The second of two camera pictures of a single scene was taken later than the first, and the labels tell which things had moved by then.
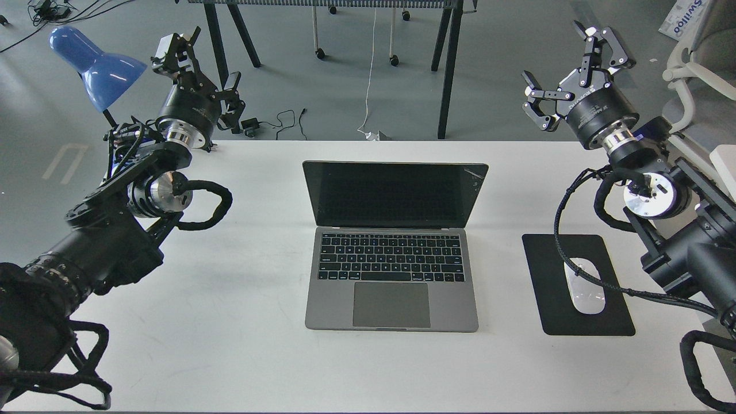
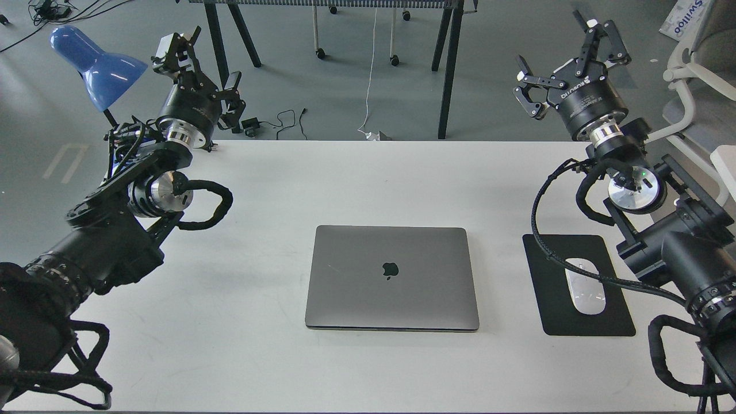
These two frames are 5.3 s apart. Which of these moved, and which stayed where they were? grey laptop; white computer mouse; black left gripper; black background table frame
Moved: grey laptop
Stayed: black left gripper; white computer mouse; black background table frame
